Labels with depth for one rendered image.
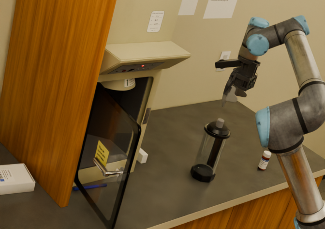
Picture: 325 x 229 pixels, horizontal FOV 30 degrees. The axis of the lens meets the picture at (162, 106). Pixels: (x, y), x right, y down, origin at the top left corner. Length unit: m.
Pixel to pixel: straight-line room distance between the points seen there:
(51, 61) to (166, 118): 0.99
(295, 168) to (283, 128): 0.16
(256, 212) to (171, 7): 1.08
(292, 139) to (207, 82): 1.37
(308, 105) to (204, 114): 1.28
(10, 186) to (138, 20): 0.71
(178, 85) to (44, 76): 1.08
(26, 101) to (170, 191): 0.65
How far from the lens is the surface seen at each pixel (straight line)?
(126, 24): 2.00
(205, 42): 3.03
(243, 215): 2.67
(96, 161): 1.92
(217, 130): 2.39
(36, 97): 2.16
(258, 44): 2.13
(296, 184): 1.98
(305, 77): 1.95
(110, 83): 2.14
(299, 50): 2.04
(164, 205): 2.28
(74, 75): 1.95
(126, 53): 1.94
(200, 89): 3.18
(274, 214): 2.91
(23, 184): 2.15
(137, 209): 2.22
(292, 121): 1.85
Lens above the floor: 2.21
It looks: 25 degrees down
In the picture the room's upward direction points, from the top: 16 degrees clockwise
